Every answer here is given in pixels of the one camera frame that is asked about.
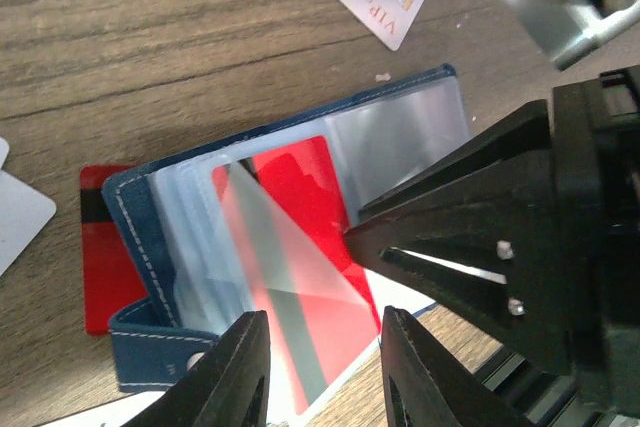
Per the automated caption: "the blue leather card holder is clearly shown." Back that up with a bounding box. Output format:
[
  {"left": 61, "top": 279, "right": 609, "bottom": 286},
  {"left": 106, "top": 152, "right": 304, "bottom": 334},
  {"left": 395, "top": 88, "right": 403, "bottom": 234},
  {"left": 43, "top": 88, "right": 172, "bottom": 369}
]
[{"left": 102, "top": 64, "right": 469, "bottom": 411}]

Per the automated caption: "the red striped card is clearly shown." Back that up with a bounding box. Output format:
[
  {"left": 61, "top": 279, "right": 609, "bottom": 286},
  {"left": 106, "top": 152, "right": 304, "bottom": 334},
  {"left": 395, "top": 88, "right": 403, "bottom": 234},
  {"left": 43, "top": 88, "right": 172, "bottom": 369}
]
[
  {"left": 211, "top": 136, "right": 380, "bottom": 422},
  {"left": 79, "top": 164, "right": 146, "bottom": 336}
]

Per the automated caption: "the red striped card bottom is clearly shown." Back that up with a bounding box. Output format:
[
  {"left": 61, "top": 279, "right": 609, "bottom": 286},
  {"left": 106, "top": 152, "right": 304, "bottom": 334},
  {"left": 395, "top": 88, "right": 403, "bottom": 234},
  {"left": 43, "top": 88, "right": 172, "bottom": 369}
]
[{"left": 211, "top": 136, "right": 380, "bottom": 422}]

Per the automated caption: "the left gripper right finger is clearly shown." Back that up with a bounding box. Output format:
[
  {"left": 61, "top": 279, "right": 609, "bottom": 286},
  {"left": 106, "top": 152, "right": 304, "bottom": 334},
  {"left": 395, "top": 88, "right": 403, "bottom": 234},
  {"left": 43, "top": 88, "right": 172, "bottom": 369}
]
[{"left": 381, "top": 306, "right": 530, "bottom": 426}]

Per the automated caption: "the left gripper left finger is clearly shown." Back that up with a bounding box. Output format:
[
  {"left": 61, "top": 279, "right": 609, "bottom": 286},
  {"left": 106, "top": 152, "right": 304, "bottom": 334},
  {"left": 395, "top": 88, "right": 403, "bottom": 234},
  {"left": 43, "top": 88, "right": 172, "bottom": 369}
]
[{"left": 126, "top": 311, "right": 271, "bottom": 427}]

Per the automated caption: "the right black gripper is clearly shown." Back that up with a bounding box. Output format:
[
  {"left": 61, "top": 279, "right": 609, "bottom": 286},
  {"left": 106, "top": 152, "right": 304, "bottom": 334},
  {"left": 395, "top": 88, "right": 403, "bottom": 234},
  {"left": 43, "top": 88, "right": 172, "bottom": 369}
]
[{"left": 345, "top": 66, "right": 639, "bottom": 412}]

